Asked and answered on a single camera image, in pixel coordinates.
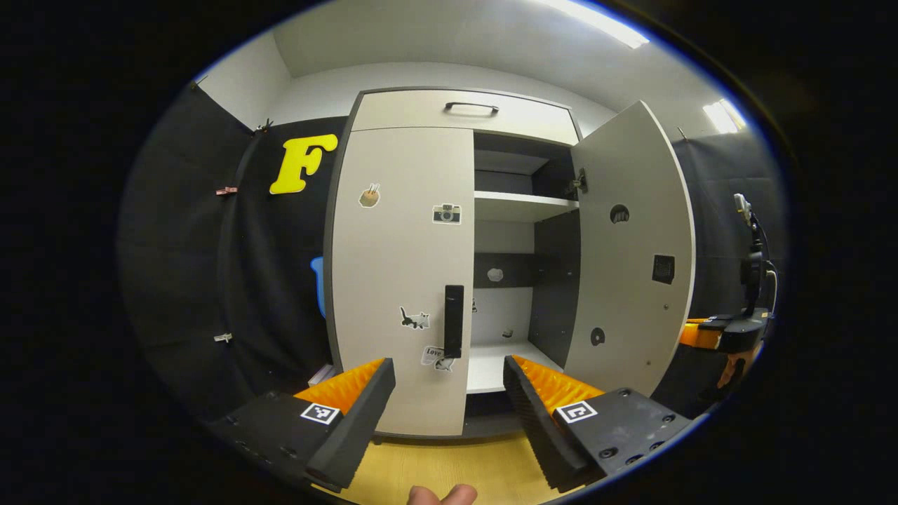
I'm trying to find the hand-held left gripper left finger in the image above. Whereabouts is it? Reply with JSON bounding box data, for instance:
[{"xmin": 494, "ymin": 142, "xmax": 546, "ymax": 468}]
[{"xmin": 207, "ymin": 358, "xmax": 397, "ymax": 492}]

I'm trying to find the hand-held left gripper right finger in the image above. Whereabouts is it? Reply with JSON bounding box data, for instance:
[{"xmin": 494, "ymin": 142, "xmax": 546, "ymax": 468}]
[{"xmin": 503, "ymin": 354, "xmax": 695, "ymax": 492}]

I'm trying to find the beige cabinet door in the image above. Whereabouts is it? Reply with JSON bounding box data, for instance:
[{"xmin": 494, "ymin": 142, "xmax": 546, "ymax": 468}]
[
  {"xmin": 330, "ymin": 126, "xmax": 476, "ymax": 437},
  {"xmin": 563, "ymin": 100, "xmax": 697, "ymax": 398}
]

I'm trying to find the white cabinet bottom shelf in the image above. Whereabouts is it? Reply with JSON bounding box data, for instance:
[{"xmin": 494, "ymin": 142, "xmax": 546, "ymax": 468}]
[{"xmin": 467, "ymin": 342, "xmax": 564, "ymax": 395}]

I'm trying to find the white cabinet shelf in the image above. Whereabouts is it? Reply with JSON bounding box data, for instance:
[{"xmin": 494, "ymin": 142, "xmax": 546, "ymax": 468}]
[
  {"xmin": 467, "ymin": 342, "xmax": 564, "ymax": 395},
  {"xmin": 474, "ymin": 191, "xmax": 580, "ymax": 224}
]

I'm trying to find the grey double-door shoe cabinet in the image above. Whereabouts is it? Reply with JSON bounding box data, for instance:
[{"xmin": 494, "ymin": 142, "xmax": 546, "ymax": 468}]
[{"xmin": 324, "ymin": 86, "xmax": 697, "ymax": 443}]

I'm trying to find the beige cabinet drawer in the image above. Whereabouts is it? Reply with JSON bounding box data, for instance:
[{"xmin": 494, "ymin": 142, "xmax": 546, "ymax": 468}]
[{"xmin": 349, "ymin": 90, "xmax": 582, "ymax": 147}]

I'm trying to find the small ceiling light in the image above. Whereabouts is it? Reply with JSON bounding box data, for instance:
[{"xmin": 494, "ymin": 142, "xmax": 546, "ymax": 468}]
[{"xmin": 703, "ymin": 98, "xmax": 746, "ymax": 134}]

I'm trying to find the black backdrop cloth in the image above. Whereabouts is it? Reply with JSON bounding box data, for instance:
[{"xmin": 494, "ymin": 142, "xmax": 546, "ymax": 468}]
[{"xmin": 119, "ymin": 84, "xmax": 786, "ymax": 422}]

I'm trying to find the long ceiling light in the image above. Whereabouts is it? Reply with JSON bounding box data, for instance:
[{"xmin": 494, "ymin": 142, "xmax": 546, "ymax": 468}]
[{"xmin": 540, "ymin": 0, "xmax": 650, "ymax": 50}]

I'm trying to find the black left door handle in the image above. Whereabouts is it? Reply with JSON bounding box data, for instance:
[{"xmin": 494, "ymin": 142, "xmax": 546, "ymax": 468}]
[{"xmin": 444, "ymin": 284, "xmax": 465, "ymax": 360}]

